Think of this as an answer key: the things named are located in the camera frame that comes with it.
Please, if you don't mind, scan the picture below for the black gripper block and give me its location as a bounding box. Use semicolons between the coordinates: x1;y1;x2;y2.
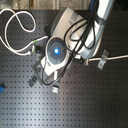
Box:
32;49;45;70

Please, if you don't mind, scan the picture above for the white cable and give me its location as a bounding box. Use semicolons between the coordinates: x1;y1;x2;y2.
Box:
0;8;49;56

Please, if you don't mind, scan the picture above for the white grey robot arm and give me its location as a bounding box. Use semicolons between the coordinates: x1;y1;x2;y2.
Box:
32;0;114;76

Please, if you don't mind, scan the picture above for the small metal clip left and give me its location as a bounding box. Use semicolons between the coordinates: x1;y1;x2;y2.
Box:
29;76;37;86

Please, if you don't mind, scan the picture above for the small metal clip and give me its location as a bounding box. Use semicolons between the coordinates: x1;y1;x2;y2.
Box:
29;76;37;86
52;86;59;93

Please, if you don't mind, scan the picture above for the small metal clip bottom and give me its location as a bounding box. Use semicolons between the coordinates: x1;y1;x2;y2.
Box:
52;86;59;93

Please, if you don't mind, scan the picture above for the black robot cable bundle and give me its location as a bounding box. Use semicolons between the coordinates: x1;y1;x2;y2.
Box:
40;0;108;85

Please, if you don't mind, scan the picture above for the metal cable clip right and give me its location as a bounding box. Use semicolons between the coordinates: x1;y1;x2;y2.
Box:
97;50;109;70

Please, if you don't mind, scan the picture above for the grey rod cable right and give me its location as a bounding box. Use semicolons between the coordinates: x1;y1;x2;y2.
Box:
88;54;128;62

